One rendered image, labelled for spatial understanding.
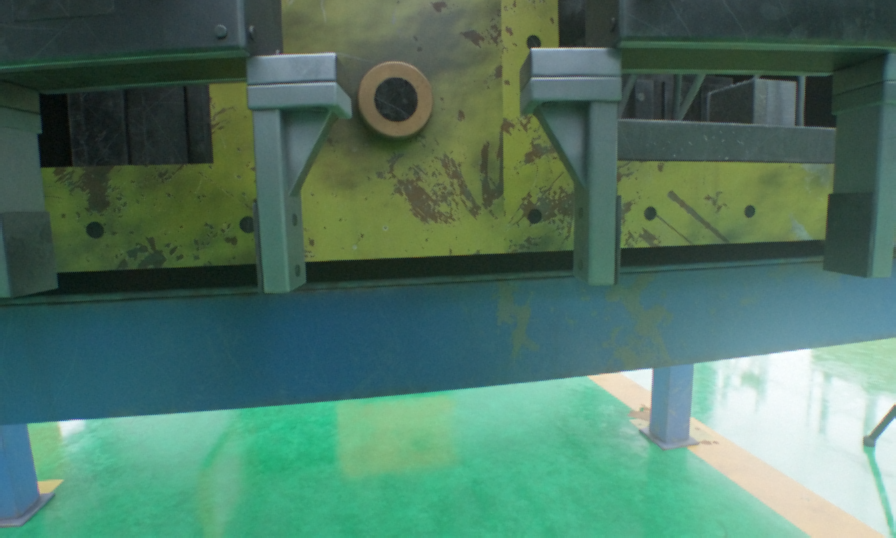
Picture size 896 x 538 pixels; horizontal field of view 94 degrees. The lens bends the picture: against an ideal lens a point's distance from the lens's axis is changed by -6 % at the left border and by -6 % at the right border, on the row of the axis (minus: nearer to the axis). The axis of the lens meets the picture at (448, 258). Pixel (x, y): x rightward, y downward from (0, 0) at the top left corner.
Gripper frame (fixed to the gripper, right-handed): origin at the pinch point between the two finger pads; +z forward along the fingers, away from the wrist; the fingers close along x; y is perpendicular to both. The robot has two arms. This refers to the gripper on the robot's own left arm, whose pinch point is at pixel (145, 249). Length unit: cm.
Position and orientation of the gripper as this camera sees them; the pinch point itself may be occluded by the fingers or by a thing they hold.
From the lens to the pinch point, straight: 25.3
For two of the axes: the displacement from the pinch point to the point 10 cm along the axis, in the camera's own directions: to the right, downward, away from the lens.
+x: -10.0, 0.2, 0.0
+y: 0.0, -1.2, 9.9
